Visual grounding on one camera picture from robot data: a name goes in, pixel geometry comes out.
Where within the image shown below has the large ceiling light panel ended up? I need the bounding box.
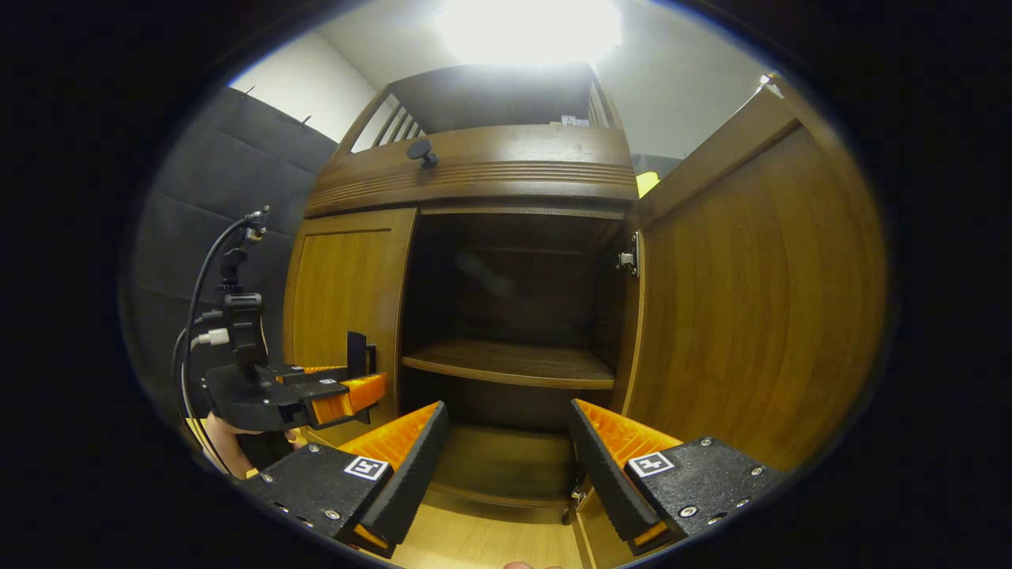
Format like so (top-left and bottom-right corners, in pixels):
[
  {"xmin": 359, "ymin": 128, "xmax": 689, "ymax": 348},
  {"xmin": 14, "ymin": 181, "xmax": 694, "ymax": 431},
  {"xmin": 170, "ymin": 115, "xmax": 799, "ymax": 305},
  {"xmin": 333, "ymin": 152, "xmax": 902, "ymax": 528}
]
[{"xmin": 433, "ymin": 0, "xmax": 625, "ymax": 66}]

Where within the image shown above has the black cable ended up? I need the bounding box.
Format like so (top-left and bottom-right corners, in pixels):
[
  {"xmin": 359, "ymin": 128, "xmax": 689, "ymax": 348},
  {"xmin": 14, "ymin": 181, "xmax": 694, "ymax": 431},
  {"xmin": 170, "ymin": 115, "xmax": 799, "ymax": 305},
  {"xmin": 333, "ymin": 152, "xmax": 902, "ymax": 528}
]
[{"xmin": 180, "ymin": 207, "xmax": 270, "ymax": 428}]

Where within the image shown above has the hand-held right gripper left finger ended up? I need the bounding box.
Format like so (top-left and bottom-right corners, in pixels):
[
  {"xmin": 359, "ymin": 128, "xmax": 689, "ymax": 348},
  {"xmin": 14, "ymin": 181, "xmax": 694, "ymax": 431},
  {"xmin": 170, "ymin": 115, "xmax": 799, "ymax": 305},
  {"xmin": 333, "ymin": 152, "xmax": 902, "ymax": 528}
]
[{"xmin": 241, "ymin": 401, "xmax": 450, "ymax": 559}]

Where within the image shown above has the wooden double-door shoe cabinet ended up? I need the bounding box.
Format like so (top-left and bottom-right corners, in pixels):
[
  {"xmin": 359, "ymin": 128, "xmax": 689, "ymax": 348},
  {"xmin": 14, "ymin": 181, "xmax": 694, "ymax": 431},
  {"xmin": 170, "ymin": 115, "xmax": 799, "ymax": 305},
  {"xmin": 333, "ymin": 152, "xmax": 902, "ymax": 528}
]
[{"xmin": 304, "ymin": 62, "xmax": 641, "ymax": 526}]

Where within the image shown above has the wooden cabinet shelf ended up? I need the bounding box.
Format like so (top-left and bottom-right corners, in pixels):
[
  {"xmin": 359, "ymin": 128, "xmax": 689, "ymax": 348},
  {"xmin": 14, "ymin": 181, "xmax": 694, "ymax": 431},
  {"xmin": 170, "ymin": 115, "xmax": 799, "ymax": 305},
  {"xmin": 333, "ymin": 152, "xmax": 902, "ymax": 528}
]
[{"xmin": 402, "ymin": 340, "xmax": 616, "ymax": 390}]

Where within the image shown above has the wooden shoe cabinet door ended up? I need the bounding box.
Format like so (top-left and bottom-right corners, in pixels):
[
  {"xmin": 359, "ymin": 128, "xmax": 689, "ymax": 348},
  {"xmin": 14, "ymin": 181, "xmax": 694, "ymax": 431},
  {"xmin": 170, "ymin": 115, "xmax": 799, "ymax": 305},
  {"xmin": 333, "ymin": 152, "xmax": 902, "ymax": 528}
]
[
  {"xmin": 282, "ymin": 207, "xmax": 418, "ymax": 447},
  {"xmin": 571, "ymin": 73, "xmax": 888, "ymax": 569}
]

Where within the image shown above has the black door handle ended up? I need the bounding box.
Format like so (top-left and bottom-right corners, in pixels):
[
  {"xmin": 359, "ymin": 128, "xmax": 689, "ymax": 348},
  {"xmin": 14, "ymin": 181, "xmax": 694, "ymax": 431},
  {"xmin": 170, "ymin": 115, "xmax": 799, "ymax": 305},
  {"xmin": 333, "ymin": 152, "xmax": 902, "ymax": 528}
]
[{"xmin": 346, "ymin": 330, "xmax": 377, "ymax": 379}]

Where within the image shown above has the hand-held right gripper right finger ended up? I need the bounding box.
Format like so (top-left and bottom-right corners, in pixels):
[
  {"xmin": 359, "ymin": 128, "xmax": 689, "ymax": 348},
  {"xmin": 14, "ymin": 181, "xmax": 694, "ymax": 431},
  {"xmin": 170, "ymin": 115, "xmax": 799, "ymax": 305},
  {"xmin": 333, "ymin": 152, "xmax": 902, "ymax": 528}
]
[{"xmin": 569, "ymin": 398, "xmax": 785, "ymax": 556}]

